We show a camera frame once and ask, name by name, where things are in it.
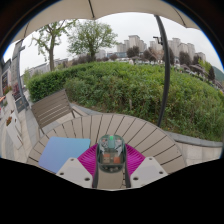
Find brown slatted chair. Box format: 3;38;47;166
30;88;88;134

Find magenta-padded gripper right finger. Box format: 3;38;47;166
123;143;169;189

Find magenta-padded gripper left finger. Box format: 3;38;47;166
55;143;100;190

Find distant apartment buildings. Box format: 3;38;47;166
116;34;207;63

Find thin sparse tree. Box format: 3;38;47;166
31;19;77;73

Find green hedge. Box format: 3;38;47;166
26;61;224;142

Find blue mouse pad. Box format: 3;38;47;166
38;136;92;174

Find round leafy tree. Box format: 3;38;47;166
67;19;118;63

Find distant dark trees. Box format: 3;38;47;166
126;45;216;81

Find dark parasol pole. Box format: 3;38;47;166
153;14;172;128

